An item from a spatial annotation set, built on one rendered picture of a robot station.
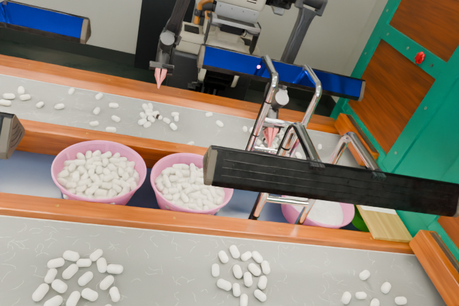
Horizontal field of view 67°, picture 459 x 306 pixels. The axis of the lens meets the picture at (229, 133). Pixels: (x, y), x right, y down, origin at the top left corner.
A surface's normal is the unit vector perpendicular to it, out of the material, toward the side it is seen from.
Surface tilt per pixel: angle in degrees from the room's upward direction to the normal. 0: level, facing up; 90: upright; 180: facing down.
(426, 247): 90
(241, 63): 58
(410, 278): 0
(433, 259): 90
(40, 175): 0
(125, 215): 0
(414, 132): 90
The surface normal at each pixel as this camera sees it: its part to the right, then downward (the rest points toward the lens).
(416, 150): -0.96, -0.16
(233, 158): 0.22, 0.06
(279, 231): 0.26, -0.80
